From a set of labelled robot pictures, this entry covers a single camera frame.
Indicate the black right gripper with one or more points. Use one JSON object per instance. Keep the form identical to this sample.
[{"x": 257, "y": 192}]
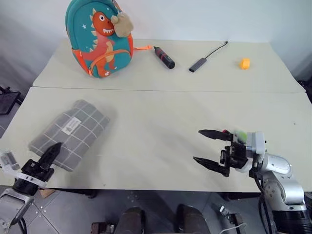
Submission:
[{"x": 235, "y": 154}]

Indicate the dark rounded shape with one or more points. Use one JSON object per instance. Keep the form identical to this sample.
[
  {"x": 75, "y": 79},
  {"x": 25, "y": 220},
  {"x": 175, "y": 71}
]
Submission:
[
  {"x": 130, "y": 221},
  {"x": 191, "y": 220}
]

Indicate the grey checked fabric pouch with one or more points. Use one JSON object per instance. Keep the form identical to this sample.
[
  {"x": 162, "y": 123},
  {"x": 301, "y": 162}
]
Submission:
[{"x": 73, "y": 131}]

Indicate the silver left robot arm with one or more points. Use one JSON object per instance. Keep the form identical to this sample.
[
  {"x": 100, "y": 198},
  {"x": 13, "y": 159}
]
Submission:
[{"x": 12, "y": 202}]

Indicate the black plug with white tip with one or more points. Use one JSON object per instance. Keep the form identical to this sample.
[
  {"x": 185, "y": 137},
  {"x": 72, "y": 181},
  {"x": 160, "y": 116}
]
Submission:
[{"x": 229, "y": 215}]

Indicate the teal dinosaur backpack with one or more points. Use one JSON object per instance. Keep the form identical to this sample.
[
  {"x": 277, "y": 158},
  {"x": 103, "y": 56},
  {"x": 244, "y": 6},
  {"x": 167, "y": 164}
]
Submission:
[{"x": 104, "y": 53}]

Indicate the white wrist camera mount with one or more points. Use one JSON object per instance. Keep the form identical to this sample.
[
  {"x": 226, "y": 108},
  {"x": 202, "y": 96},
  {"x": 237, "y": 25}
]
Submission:
[
  {"x": 9, "y": 161},
  {"x": 256, "y": 142}
]

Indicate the beige plush toy pendant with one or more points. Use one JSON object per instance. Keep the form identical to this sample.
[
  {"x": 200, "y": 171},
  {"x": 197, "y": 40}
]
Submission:
[{"x": 123, "y": 25}]

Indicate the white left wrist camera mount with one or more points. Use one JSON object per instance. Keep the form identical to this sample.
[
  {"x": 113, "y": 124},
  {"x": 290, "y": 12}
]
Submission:
[{"x": 9, "y": 161}]

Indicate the small orange block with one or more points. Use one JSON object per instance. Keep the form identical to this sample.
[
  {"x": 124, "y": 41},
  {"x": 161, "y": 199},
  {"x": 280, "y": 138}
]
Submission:
[{"x": 244, "y": 64}]

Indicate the black frame beside table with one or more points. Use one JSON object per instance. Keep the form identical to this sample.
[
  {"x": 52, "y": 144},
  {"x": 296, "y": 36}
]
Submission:
[{"x": 8, "y": 100}]

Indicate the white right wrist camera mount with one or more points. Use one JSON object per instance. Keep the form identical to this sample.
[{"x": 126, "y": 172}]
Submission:
[{"x": 256, "y": 142}]

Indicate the black red electric screwdriver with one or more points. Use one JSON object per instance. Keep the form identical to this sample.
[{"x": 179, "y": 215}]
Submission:
[{"x": 164, "y": 58}]

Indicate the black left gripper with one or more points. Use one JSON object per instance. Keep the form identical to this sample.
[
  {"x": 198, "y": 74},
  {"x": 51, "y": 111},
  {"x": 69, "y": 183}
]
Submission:
[{"x": 36, "y": 170}]

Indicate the black equipment beside table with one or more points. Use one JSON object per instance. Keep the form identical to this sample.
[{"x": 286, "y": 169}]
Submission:
[{"x": 306, "y": 90}]

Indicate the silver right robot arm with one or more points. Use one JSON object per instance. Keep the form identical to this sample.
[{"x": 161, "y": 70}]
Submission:
[{"x": 282, "y": 180}]

